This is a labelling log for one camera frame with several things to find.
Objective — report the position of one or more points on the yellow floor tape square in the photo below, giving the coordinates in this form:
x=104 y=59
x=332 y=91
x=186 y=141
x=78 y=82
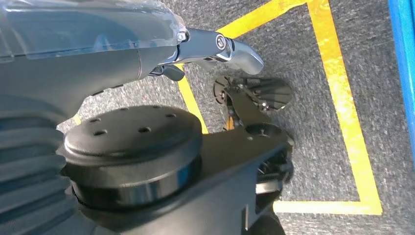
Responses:
x=343 y=97

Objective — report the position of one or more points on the blue metal shelf rack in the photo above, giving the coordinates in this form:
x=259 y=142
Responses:
x=405 y=48

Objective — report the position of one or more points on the black robot leg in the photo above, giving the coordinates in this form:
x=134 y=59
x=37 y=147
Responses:
x=210 y=155

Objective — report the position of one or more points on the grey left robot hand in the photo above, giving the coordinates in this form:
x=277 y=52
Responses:
x=81 y=55

